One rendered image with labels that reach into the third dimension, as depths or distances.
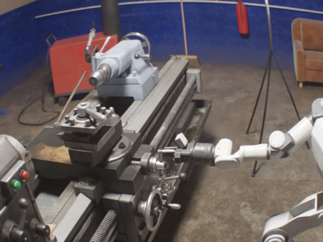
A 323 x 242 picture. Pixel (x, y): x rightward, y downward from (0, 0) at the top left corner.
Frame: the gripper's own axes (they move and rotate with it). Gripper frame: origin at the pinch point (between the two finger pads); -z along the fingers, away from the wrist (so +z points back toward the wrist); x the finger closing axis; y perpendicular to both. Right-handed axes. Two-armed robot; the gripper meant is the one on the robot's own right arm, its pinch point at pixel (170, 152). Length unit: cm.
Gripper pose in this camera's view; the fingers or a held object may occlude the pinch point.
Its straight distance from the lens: 175.0
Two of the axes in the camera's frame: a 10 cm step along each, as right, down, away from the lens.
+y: 1.0, 8.9, 4.5
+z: 9.5, 0.5, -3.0
